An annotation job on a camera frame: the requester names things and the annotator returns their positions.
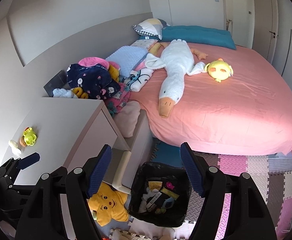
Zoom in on pink fleece blanket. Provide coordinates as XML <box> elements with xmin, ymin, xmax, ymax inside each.
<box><xmin>78</xmin><ymin>57</ymin><xmax>110</xmax><ymax>70</ymax></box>

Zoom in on yellow patterned paper box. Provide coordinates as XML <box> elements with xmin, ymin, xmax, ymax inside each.
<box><xmin>148</xmin><ymin>181</ymin><xmax>162</xmax><ymax>191</ymax></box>

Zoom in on teal long pillow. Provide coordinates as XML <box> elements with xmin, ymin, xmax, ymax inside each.
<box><xmin>149</xmin><ymin>25</ymin><xmax>236</xmax><ymax>50</ymax></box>

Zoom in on teal cream toy dish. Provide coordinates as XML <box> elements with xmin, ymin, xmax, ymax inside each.
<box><xmin>157</xmin><ymin>197</ymin><xmax>175</xmax><ymax>213</ymax></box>

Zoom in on foam puzzle floor mat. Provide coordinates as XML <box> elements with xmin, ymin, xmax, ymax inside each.
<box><xmin>103</xmin><ymin>139</ymin><xmax>292</xmax><ymax>240</ymax></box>

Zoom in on yellow star plush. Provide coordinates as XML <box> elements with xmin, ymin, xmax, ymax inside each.
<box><xmin>88</xmin><ymin>182</ymin><xmax>129</xmax><ymax>226</ymax></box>

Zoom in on patterned square pillow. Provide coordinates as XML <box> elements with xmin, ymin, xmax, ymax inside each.
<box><xmin>132</xmin><ymin>18</ymin><xmax>170</xmax><ymax>40</ymax></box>

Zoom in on wardrobe doors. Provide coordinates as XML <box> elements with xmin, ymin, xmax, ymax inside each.
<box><xmin>149</xmin><ymin>0</ymin><xmax>292</xmax><ymax>90</ymax></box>

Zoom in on black wall switch panel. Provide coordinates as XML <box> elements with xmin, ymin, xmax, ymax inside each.
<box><xmin>44</xmin><ymin>70</ymin><xmax>67</xmax><ymax>97</ymax></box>

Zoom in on lime green plastic toy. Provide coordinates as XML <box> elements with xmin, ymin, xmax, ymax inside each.
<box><xmin>22</xmin><ymin>127</ymin><xmax>37</xmax><ymax>146</ymax></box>

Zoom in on black trash bin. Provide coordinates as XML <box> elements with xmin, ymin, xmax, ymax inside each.
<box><xmin>128</xmin><ymin>162</ymin><xmax>192</xmax><ymax>228</ymax></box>

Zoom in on light blue small cloth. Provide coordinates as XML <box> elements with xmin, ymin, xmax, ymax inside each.
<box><xmin>53</xmin><ymin>88</ymin><xmax>75</xmax><ymax>98</ymax></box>

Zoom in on grey bedside desk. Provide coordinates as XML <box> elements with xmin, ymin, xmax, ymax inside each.
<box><xmin>12</xmin><ymin>97</ymin><xmax>152</xmax><ymax>193</ymax></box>

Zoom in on floral pink blanket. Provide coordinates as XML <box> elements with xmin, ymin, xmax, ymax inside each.
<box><xmin>104</xmin><ymin>83</ymin><xmax>131</xmax><ymax>117</ymax></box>

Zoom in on yellow blue snack wrapper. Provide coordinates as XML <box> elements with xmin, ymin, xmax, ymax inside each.
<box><xmin>161</xmin><ymin>187</ymin><xmax>179</xmax><ymax>200</ymax></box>

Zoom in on light blue blanket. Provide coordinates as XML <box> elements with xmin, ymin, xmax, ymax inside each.
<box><xmin>106</xmin><ymin>46</ymin><xmax>148</xmax><ymax>77</ymax></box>

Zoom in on pink bed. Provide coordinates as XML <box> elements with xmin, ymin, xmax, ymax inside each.
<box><xmin>130</xmin><ymin>43</ymin><xmax>292</xmax><ymax>155</ymax></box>

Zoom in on yellow chick plush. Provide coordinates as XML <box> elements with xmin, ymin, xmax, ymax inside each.
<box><xmin>204</xmin><ymin>58</ymin><xmax>234</xmax><ymax>83</ymax></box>

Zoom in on brown capybara plush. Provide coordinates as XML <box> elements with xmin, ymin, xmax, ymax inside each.
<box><xmin>19</xmin><ymin>137</ymin><xmax>27</xmax><ymax>147</ymax></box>

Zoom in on white cartoon cloth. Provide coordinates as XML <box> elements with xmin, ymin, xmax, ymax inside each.
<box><xmin>124</xmin><ymin>68</ymin><xmax>153</xmax><ymax>92</ymax></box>

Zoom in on navy rabbit blanket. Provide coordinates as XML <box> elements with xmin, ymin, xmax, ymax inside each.
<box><xmin>66</xmin><ymin>63</ymin><xmax>121</xmax><ymax>100</ymax></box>

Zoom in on pink hooded doll toy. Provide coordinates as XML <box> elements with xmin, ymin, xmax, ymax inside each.
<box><xmin>165</xmin><ymin>182</ymin><xmax>175</xmax><ymax>190</ymax></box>

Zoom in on pale pink cushion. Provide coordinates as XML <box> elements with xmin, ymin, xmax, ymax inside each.
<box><xmin>113</xmin><ymin>101</ymin><xmax>141</xmax><ymax>138</ymax></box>

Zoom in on white goose plush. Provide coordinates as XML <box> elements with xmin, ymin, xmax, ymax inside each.
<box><xmin>145</xmin><ymin>39</ymin><xmax>208</xmax><ymax>118</ymax></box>

